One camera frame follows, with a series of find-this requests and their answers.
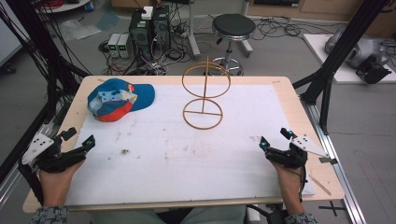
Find small white box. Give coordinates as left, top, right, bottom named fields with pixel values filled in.
left=141, top=6, right=154, bottom=21

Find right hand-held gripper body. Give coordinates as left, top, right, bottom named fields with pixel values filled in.
left=265, top=133, right=339, bottom=171

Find black metal frame post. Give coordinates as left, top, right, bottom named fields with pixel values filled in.
left=0, top=0, right=92, bottom=185
left=291, top=0, right=391, bottom=135

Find black floor cables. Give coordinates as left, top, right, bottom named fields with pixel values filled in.
left=251, top=15, right=340, bottom=42

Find grey power supply unit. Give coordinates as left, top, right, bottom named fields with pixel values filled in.
left=107, top=33, right=121, bottom=59
left=118, top=34, right=132, bottom=59

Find white floor platform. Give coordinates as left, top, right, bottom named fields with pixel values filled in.
left=303, top=33, right=396, bottom=85

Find black round stool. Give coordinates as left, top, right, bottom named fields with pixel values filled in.
left=211, top=13, right=257, bottom=77

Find person's legs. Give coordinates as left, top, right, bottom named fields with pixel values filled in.
left=89, top=204, right=248, bottom=224

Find aluminium rail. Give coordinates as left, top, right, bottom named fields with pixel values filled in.
left=299, top=95, right=368, bottom=224
left=0, top=102, right=64, bottom=209

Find black device on platform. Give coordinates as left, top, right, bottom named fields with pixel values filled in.
left=355, top=58, right=393, bottom=85

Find thin wooden stick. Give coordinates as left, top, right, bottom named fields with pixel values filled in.
left=307, top=174, right=332, bottom=197

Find gold wire hat stand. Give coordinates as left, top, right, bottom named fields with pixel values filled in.
left=181, top=56, right=232, bottom=131

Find black computer tower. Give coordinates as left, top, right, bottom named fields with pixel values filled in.
left=151, top=6, right=172, bottom=51
left=128, top=8, right=154, bottom=61

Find person's left hand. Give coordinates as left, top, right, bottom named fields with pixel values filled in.
left=38, top=160, right=86, bottom=208

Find tangle of floor cables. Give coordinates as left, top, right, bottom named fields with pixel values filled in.
left=98, top=6, right=194, bottom=77

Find blue and orange cap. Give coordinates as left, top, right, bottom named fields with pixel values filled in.
left=87, top=77, right=156, bottom=123

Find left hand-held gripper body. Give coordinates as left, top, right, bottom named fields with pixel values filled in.
left=20, top=132, right=88, bottom=174

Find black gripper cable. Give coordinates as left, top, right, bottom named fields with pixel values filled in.
left=298, top=166, right=307, bottom=203

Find white table mat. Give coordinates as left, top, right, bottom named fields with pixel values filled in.
left=64, top=83, right=318, bottom=207

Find grey desk leg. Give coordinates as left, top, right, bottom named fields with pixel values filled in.
left=186, top=0, right=203, bottom=61

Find person's right hand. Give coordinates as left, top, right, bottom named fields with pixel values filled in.
left=272, top=161, right=308, bottom=217

